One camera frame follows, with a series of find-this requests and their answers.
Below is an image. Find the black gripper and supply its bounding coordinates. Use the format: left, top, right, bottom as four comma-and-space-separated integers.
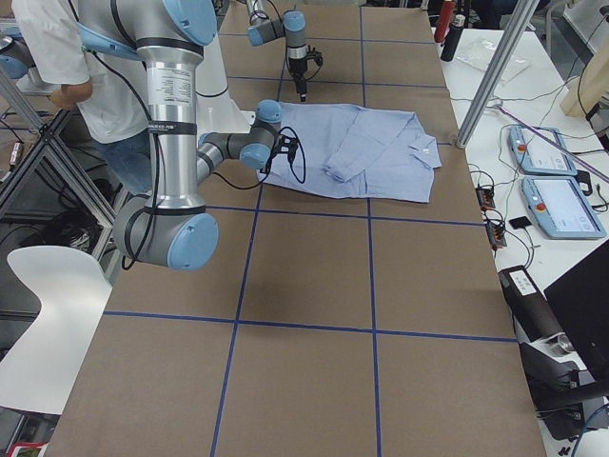
287, 57, 308, 103
259, 151, 277, 174

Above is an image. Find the light blue striped shirt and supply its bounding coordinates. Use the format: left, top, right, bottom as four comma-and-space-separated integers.
266, 102, 442, 204

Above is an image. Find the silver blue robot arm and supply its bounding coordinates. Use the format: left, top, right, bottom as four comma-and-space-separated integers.
246, 0, 311, 102
78, 1, 282, 270

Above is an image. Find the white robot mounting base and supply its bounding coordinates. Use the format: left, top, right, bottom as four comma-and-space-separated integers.
178, 37, 250, 160

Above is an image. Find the red bottle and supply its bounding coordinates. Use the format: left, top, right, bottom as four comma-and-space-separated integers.
434, 0, 455, 44

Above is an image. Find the black bottle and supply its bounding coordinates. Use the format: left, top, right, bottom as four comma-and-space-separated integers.
440, 14, 465, 62

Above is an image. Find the person in white shirt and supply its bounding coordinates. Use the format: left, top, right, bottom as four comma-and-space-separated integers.
11, 1, 152, 194

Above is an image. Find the clear plastic bag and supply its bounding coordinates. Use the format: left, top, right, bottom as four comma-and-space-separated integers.
455, 37, 533, 86

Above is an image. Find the red circuit board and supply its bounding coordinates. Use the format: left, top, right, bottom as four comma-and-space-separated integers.
475, 187, 496, 210

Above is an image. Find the blue teach pendant far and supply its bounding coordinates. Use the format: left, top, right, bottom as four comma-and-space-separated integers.
507, 126, 577, 177

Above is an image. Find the blue teach pendant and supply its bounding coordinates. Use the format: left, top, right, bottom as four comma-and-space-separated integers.
521, 176, 606, 240
507, 126, 577, 177

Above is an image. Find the blue teach pendant near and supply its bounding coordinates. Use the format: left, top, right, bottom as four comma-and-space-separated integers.
521, 176, 606, 240

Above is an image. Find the white chair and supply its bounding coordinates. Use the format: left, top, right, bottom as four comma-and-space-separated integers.
1, 246, 111, 415

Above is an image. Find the black laptop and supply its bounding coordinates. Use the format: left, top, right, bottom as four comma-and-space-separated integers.
544, 243, 608, 380

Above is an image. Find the black monitor stand device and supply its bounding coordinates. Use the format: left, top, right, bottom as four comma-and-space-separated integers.
498, 266, 608, 440

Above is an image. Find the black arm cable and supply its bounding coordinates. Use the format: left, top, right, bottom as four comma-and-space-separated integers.
121, 126, 308, 271
304, 45, 325, 80

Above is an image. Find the grey aluminium frame post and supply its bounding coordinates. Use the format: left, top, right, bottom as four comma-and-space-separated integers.
455, 0, 538, 149

